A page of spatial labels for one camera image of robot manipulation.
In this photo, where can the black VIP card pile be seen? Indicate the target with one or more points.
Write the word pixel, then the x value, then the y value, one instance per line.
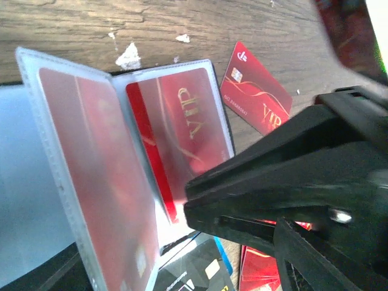
pixel 195 264

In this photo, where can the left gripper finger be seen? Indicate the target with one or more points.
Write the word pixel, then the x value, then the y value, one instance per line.
pixel 306 262

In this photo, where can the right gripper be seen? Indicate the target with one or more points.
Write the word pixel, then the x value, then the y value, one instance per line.
pixel 341 145

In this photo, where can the blue VIP card pile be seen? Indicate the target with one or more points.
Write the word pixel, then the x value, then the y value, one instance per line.
pixel 224 255

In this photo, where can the lone red VIP card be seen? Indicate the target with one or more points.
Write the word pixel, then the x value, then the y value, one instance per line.
pixel 250 90

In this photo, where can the black card holder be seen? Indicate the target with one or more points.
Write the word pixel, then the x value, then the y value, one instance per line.
pixel 39 250

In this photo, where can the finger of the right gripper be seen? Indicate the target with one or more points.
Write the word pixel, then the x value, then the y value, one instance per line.
pixel 270 228

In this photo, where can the red VIP card pile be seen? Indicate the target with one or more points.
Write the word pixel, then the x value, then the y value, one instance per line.
pixel 258 271

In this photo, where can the red VIP card front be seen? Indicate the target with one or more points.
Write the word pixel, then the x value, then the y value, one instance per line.
pixel 106 191

